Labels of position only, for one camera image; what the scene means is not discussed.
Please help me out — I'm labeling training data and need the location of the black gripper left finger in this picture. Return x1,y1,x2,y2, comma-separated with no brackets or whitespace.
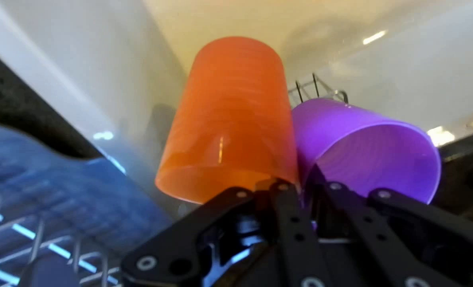
119,178,334,287

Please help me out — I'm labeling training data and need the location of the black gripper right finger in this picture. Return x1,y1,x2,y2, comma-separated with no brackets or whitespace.
304,167,473,287

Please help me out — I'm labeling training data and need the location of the purple plastic cup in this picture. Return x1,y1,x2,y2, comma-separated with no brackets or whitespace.
289,97,442,205

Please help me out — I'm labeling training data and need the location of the orange plastic cup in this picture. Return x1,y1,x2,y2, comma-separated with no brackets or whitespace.
154,35,299,205

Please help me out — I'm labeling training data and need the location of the stainless steel dish rack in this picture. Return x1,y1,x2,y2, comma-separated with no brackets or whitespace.
0,121,175,287

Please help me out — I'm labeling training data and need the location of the wire sponge caddy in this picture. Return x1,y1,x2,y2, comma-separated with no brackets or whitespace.
286,71,350,106

